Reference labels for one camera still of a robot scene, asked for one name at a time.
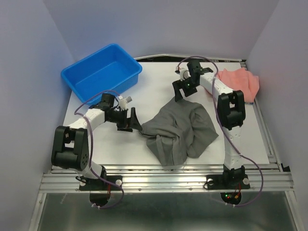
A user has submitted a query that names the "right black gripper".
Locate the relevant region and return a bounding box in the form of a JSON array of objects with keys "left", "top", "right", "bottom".
[{"left": 171, "top": 76, "right": 198, "bottom": 102}]

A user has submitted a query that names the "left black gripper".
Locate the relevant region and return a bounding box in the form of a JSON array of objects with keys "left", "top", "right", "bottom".
[{"left": 107, "top": 107, "right": 142, "bottom": 132}]

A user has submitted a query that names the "grey skirt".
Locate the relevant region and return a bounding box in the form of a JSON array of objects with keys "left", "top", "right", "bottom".
[{"left": 140, "top": 98, "right": 218, "bottom": 167}]

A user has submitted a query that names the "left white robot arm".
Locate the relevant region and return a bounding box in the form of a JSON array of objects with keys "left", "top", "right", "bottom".
[{"left": 51, "top": 92, "right": 142, "bottom": 190}]

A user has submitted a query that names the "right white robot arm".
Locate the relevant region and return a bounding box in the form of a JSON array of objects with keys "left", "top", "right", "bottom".
[{"left": 172, "top": 60, "right": 246, "bottom": 190}]

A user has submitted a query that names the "blue plastic bin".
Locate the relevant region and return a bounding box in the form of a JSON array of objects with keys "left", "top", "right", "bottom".
[{"left": 61, "top": 44, "right": 142, "bottom": 105}]

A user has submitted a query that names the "pink folded skirt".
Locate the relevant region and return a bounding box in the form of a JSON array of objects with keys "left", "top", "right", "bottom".
[{"left": 214, "top": 68, "right": 259, "bottom": 103}]

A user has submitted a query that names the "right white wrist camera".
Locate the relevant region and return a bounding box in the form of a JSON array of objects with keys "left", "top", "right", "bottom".
[{"left": 175, "top": 67, "right": 190, "bottom": 81}]

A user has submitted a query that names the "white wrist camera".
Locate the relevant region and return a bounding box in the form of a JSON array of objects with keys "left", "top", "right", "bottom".
[
  {"left": 175, "top": 67, "right": 190, "bottom": 81},
  {"left": 118, "top": 95, "right": 132, "bottom": 111}
]

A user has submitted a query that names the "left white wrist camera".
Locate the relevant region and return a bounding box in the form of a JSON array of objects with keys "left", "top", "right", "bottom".
[{"left": 118, "top": 95, "right": 132, "bottom": 111}]

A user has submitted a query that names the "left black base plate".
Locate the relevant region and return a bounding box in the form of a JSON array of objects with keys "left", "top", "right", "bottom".
[{"left": 78, "top": 175, "right": 123, "bottom": 191}]

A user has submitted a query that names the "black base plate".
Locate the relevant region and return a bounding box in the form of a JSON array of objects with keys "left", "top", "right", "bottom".
[
  {"left": 203, "top": 174, "right": 251, "bottom": 191},
  {"left": 78, "top": 175, "right": 123, "bottom": 191}
]

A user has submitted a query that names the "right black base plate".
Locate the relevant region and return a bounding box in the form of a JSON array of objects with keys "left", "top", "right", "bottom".
[{"left": 203, "top": 174, "right": 251, "bottom": 191}]

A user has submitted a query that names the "aluminium rail frame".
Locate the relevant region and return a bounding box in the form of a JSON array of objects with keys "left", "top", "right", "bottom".
[{"left": 27, "top": 56, "right": 300, "bottom": 231}]

